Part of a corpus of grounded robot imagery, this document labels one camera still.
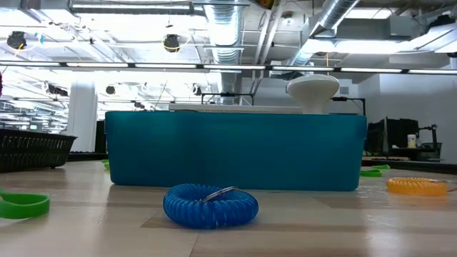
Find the white canister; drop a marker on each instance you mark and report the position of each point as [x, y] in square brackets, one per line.
[412, 141]

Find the black ceiling spotlight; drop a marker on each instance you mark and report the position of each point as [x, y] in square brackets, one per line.
[16, 40]
[171, 43]

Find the silver round ceiling duct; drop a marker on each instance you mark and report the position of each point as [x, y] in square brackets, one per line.
[225, 35]

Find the orange coil wristband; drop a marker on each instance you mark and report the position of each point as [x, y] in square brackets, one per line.
[414, 187]

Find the background desk with monitors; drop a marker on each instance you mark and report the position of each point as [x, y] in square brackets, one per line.
[400, 132]

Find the black background gantry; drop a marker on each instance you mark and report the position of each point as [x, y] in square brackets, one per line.
[228, 94]
[353, 99]

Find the teal plastic bin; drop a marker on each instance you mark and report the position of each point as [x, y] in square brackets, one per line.
[232, 153]

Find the silver slanted ceiling duct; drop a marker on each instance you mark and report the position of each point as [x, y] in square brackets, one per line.
[335, 14]

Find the grey ceiling beam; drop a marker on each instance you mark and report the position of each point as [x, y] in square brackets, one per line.
[132, 9]

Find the blue coil wristband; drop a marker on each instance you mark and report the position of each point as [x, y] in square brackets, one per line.
[185, 210]

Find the black mesh basket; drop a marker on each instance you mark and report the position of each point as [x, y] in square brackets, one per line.
[32, 150]

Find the long ceiling light strip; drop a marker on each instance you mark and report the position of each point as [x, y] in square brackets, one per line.
[160, 65]

